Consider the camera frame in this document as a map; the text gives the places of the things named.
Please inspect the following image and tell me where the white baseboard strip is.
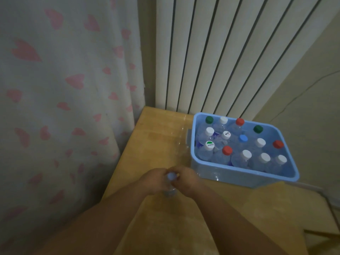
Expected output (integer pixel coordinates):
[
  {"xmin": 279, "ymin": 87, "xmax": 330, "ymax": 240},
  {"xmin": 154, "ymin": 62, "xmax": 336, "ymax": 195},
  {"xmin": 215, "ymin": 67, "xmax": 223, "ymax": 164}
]
[{"xmin": 288, "ymin": 182, "xmax": 327, "ymax": 194}]

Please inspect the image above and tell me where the person's left hand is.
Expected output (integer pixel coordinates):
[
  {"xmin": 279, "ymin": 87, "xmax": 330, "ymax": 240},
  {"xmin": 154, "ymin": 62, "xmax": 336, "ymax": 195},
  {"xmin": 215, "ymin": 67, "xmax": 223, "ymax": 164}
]
[{"xmin": 138, "ymin": 168, "xmax": 173, "ymax": 195}]

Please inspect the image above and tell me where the person's right forearm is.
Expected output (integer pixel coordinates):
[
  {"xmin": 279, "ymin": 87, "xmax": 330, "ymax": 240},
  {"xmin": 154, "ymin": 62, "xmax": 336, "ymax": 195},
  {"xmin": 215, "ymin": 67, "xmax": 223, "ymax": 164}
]
[{"xmin": 194, "ymin": 187, "xmax": 289, "ymax": 255}]

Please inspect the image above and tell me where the blue plastic bin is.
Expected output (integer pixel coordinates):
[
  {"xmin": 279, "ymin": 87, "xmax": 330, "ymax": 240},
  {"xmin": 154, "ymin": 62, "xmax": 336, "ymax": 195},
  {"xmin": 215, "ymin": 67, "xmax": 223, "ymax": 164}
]
[{"xmin": 186, "ymin": 112, "xmax": 300, "ymax": 189}]

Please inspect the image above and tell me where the person's left forearm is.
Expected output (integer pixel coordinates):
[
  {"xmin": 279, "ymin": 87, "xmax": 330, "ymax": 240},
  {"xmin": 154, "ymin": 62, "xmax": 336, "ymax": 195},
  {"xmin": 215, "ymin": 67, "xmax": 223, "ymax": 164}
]
[{"xmin": 34, "ymin": 183, "xmax": 160, "ymax": 255}]

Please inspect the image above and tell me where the wooden table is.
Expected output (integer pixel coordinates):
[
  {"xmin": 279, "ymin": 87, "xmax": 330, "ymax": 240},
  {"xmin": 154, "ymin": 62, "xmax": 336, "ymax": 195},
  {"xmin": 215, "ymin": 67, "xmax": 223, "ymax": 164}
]
[{"xmin": 101, "ymin": 106, "xmax": 310, "ymax": 255}]

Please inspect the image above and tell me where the small blue cap bottle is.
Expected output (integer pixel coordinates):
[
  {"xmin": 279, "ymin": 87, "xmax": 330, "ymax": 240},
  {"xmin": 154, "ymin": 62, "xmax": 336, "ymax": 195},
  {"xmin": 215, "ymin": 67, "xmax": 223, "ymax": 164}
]
[{"xmin": 162, "ymin": 172, "xmax": 179, "ymax": 197}]

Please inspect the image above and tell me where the white cap red label bottle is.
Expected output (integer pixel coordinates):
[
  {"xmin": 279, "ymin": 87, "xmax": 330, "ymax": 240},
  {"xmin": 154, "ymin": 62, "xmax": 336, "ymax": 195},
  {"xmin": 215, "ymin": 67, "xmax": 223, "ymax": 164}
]
[{"xmin": 251, "ymin": 138, "xmax": 267, "ymax": 154}]

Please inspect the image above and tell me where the white ribbed radiator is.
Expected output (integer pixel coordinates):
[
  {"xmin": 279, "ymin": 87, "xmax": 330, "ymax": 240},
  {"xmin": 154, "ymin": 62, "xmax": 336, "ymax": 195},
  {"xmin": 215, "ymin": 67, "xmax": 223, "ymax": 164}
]
[{"xmin": 155, "ymin": 0, "xmax": 339, "ymax": 121}]

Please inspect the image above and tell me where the white door frame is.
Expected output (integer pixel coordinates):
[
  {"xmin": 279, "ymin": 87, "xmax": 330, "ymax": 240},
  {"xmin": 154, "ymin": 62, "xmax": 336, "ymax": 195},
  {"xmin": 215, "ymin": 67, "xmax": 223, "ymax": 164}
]
[{"xmin": 323, "ymin": 188, "xmax": 340, "ymax": 210}]

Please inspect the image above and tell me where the pink heart print curtain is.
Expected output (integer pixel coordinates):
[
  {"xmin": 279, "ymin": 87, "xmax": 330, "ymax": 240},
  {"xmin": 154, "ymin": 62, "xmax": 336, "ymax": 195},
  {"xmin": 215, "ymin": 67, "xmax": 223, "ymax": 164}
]
[{"xmin": 0, "ymin": 0, "xmax": 147, "ymax": 255}]

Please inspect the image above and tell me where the person's right hand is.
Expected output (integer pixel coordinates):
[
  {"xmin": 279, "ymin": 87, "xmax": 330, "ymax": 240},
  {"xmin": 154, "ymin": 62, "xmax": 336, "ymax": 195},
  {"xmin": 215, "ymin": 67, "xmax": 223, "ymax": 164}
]
[{"xmin": 170, "ymin": 165, "xmax": 205, "ymax": 198}]

